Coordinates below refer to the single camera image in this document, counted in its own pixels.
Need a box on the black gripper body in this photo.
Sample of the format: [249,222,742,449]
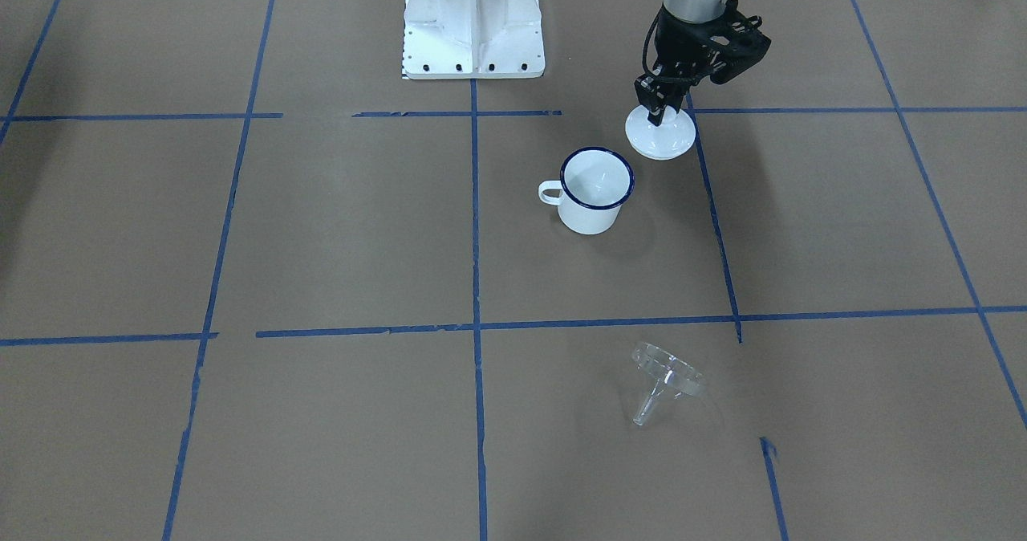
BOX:
[647,8,723,92]

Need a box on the small white dish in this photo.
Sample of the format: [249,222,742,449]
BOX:
[624,105,696,161]

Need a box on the clear glass funnel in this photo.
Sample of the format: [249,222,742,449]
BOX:
[631,341,709,427]

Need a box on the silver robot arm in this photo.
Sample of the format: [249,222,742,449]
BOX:
[635,0,729,127]

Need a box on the white enamel cup blue rim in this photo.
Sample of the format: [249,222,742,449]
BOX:
[537,147,635,236]

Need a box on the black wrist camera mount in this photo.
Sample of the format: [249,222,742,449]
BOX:
[703,0,771,85]

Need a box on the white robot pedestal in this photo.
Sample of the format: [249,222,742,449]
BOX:
[401,0,546,80]

